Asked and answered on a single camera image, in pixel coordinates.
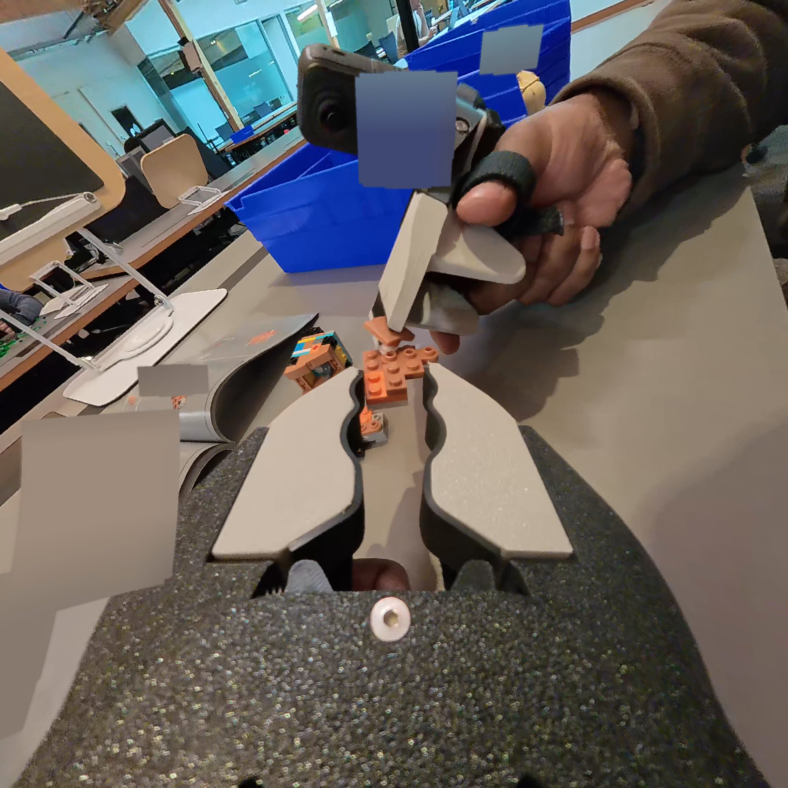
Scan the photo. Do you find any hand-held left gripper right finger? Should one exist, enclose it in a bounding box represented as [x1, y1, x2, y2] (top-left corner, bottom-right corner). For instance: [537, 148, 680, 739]
[424, 364, 575, 560]

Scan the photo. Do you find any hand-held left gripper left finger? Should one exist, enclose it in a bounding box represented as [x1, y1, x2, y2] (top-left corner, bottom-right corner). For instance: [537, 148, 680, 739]
[212, 368, 364, 561]

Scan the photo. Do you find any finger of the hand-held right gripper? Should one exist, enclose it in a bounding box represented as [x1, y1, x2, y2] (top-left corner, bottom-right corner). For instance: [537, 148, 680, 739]
[372, 194, 450, 333]
[403, 277, 433, 330]

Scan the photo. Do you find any small reddish-brown brick plate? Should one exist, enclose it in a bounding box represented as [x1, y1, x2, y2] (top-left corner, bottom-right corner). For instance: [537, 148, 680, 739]
[364, 317, 415, 346]

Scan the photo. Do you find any orange brick plate assembly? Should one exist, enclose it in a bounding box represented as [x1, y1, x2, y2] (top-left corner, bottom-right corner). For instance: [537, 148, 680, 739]
[362, 345, 439, 407]

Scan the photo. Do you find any large blue plastic bin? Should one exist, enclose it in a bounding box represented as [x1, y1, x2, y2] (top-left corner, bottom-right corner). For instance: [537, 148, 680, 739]
[224, 142, 416, 273]

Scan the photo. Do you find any multicoloured brick model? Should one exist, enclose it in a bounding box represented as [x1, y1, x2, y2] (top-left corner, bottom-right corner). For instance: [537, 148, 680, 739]
[284, 331, 350, 395]

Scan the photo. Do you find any person's right forearm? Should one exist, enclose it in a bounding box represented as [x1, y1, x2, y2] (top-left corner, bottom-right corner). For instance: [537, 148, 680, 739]
[551, 0, 788, 210]

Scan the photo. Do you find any long wooden-edged desk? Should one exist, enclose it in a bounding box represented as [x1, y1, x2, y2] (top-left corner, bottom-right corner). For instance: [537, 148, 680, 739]
[80, 166, 247, 281]

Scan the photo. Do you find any person's right hand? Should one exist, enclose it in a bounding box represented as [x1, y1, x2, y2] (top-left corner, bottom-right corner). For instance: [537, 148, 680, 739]
[431, 92, 635, 355]

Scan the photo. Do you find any brick instruction booklet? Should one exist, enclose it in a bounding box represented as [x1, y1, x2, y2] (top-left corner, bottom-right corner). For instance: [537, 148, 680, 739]
[101, 313, 321, 493]

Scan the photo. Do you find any small clear stand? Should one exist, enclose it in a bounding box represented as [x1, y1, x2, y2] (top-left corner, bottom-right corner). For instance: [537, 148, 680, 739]
[179, 185, 222, 215]

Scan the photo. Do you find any light wooden panel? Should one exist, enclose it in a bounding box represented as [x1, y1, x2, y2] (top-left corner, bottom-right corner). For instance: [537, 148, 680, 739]
[140, 134, 207, 209]

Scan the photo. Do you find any white tablet stand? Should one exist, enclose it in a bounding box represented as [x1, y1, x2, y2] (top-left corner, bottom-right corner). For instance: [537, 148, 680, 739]
[0, 192, 229, 407]
[27, 261, 108, 318]

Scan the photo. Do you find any tan toy figure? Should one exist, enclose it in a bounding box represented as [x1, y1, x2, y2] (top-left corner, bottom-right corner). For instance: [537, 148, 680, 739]
[517, 69, 547, 115]

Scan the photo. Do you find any black screen with wooden frame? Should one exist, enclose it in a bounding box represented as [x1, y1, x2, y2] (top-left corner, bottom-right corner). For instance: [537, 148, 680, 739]
[0, 46, 127, 293]

